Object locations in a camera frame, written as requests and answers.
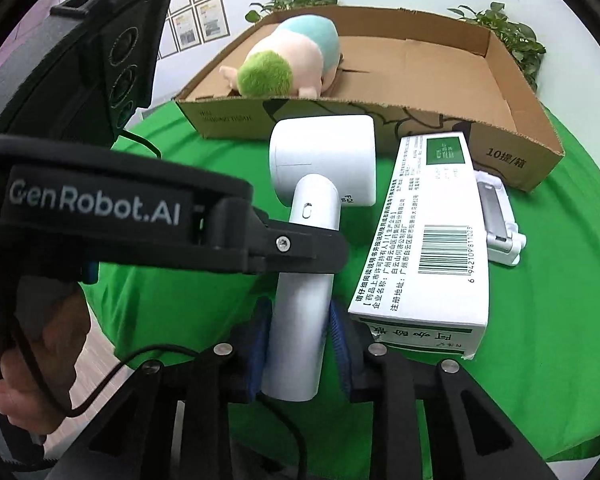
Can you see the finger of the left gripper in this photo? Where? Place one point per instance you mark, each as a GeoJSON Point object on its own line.
{"type": "Point", "coordinates": [260, 244]}

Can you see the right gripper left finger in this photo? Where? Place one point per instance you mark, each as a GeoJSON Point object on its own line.
{"type": "Point", "coordinates": [171, 421]}

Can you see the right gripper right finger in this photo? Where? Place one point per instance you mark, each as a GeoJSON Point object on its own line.
{"type": "Point", "coordinates": [435, 407]}

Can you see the white green medicine box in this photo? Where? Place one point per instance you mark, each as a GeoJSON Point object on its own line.
{"type": "Point", "coordinates": [425, 283]}

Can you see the white hair dryer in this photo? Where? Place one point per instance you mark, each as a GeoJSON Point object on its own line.
{"type": "Point", "coordinates": [317, 165]}

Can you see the white folding phone stand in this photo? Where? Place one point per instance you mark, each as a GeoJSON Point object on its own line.
{"type": "Point", "coordinates": [504, 241]}

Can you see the plush doll green hair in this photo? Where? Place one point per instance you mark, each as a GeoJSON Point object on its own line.
{"type": "Point", "coordinates": [300, 58]}

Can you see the person's left hand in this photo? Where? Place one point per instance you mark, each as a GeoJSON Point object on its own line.
{"type": "Point", "coordinates": [56, 352]}

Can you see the left potted green plant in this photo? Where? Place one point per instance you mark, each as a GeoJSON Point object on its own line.
{"type": "Point", "coordinates": [258, 10]}

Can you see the potted green plant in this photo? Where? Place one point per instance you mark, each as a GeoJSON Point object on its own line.
{"type": "Point", "coordinates": [518, 38]}
{"type": "Point", "coordinates": [258, 10]}

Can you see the large open cardboard tray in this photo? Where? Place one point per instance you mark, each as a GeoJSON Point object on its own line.
{"type": "Point", "coordinates": [413, 72]}

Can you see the right potted green plant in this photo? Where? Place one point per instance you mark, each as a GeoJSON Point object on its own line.
{"type": "Point", "coordinates": [518, 38]}

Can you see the framed certificates on wall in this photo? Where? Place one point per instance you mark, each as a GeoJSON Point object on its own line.
{"type": "Point", "coordinates": [190, 23]}

